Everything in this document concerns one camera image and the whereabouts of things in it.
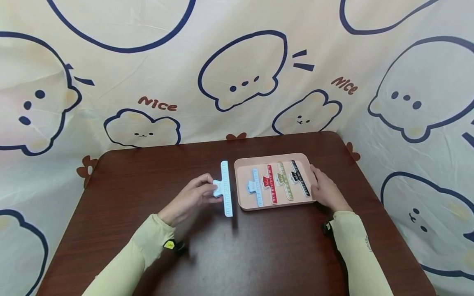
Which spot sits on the person's left hand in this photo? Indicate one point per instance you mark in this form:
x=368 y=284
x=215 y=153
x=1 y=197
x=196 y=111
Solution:
x=189 y=201

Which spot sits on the person's right hand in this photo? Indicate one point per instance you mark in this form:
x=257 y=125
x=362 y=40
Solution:
x=327 y=191

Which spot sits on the person's left thumb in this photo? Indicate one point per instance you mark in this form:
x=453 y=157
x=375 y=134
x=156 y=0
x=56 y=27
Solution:
x=210 y=199

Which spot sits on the person's right thumb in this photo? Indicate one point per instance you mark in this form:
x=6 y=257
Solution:
x=314 y=192

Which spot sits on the person's left index finger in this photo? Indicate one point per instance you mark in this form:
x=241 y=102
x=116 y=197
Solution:
x=203 y=178

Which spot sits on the person's right index finger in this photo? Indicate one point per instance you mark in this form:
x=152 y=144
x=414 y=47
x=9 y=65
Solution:
x=314 y=172

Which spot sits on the person's left fingers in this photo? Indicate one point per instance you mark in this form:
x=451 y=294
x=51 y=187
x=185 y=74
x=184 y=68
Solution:
x=209 y=187

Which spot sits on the large light blue ruler clip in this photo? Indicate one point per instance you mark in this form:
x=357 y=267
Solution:
x=225 y=190

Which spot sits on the pink plastic tray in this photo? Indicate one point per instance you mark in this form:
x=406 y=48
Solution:
x=274 y=183

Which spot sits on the person's right forearm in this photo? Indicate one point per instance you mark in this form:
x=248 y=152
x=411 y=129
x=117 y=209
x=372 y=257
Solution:
x=361 y=257

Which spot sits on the person's left forearm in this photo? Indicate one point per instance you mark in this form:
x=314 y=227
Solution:
x=127 y=261

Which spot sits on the black ruler clip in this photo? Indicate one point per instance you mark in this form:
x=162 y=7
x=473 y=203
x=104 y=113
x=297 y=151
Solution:
x=299 y=177

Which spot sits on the olive green ruler clip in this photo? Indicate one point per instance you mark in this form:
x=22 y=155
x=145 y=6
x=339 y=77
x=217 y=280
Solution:
x=285 y=181

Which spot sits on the black wrist band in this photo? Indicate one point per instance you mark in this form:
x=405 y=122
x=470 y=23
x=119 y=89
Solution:
x=326 y=227
x=175 y=246

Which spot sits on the red ruler clip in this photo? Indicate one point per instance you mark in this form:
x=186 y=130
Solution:
x=270 y=183

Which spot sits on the small light blue ruler clip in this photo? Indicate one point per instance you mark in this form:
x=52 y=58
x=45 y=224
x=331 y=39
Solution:
x=255 y=188

